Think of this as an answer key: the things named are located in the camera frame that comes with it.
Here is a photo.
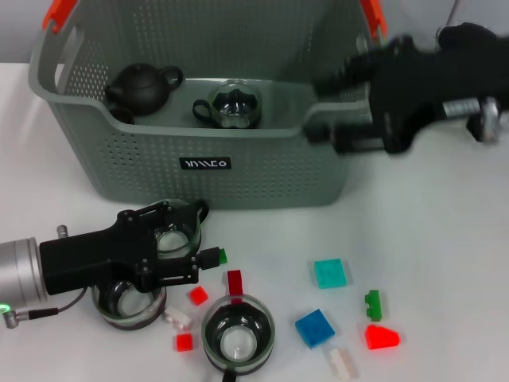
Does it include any left arm cable with plug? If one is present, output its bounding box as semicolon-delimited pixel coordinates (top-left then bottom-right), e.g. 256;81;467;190
2;288;87;329

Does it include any grey perforated storage bin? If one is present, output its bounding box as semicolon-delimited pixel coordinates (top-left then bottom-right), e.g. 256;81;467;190
27;0;393;212

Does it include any small red square block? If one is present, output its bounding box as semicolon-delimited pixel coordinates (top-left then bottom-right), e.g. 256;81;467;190
175;333;195;353

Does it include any blue flat square block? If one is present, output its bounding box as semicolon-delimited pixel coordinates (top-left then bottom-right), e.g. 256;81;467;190
294;308;336;350

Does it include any glass teacup with black sleeve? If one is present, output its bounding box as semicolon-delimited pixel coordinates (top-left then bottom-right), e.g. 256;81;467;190
91;278;167;331
200;294;276;382
192;78;264;131
138;198;211;266

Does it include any white long building block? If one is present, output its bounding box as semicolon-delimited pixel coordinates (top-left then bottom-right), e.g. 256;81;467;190
163;305;194;331

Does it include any green stepped building block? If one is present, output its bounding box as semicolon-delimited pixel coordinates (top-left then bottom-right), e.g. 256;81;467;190
364;289;383;322

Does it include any dark red long block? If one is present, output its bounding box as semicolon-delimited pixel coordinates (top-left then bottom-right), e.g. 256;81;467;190
227;269;245;306

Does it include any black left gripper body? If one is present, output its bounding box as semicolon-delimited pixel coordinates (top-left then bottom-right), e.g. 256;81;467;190
38;210;160;298

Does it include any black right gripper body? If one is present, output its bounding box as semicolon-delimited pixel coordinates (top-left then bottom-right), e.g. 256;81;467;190
369;35;509;156

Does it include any red rounded building block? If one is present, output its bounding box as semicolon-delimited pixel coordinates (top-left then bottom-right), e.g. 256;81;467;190
364;324;402;352

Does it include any small black clay cup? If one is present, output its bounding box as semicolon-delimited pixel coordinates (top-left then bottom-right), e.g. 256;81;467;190
107;105;136;125

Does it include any teal flat square block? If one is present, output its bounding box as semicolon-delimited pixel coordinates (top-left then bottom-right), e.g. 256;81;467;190
313;258;349;290

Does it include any clear pinkish long block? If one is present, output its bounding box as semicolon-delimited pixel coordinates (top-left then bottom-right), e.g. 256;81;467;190
326;345;358;378

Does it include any black clay teapot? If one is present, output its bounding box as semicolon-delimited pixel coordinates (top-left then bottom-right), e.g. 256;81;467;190
104;62;185;117

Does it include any small red sloped block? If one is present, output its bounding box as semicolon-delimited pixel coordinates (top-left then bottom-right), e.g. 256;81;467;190
188;286;209;306

